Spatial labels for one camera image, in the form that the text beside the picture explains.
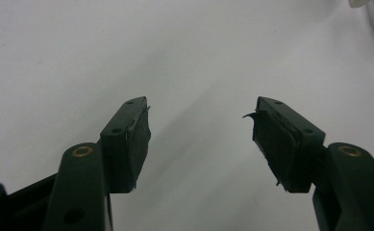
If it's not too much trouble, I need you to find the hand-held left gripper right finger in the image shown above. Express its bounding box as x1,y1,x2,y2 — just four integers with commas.
242,95,374,231

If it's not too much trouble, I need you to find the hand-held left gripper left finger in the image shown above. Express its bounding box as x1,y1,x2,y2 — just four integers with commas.
41,95,152,231

